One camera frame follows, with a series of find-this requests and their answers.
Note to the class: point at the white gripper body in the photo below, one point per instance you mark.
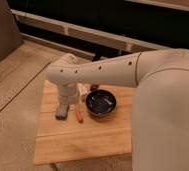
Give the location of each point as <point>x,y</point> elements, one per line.
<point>68,94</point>

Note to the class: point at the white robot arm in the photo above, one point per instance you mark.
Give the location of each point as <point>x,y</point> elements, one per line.
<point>160,109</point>

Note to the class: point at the dark ceramic bowl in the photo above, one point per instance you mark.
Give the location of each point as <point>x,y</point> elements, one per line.
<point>100,102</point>

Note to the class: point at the blue grey sponge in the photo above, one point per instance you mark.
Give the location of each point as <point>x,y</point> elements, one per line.
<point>62,112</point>

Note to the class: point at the white tube bottle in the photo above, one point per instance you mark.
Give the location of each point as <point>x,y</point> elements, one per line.
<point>83,91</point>

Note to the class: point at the small black box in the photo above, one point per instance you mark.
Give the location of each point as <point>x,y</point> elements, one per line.
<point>94,87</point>

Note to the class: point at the wooden table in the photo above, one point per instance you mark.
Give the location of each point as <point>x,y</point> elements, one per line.
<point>68,140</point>

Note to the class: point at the grey cabinet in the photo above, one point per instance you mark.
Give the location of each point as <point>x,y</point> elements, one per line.
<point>10,37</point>

